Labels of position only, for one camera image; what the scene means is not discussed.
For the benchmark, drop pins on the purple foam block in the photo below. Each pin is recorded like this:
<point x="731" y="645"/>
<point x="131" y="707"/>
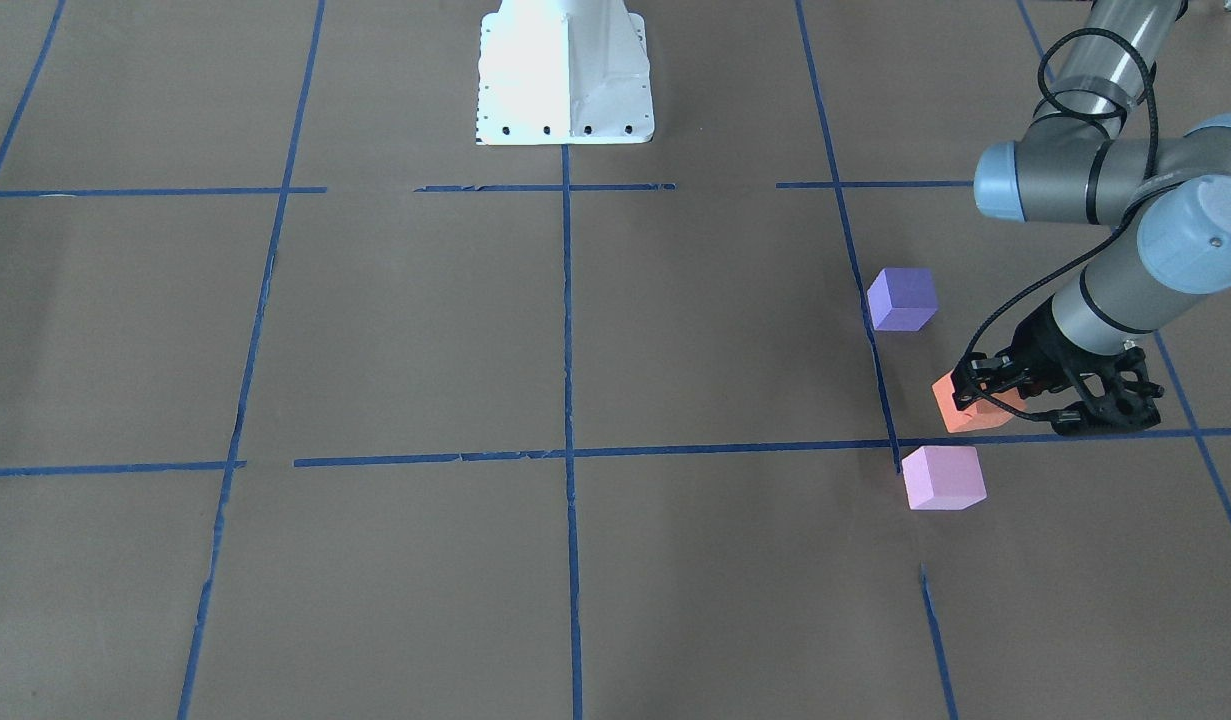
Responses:
<point x="902" y="299"/>

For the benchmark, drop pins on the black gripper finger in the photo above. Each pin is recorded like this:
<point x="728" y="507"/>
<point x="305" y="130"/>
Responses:
<point x="974" y="379"/>

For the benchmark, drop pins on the white pedestal column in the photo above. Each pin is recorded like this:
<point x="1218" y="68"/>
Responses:
<point x="563" y="73"/>

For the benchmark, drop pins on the orange foam block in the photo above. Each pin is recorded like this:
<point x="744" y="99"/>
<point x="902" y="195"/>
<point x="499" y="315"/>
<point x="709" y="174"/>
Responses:
<point x="980" y="415"/>

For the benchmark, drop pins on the pink foam block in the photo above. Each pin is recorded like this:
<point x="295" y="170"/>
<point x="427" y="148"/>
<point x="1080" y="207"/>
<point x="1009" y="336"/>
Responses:
<point x="943" y="478"/>

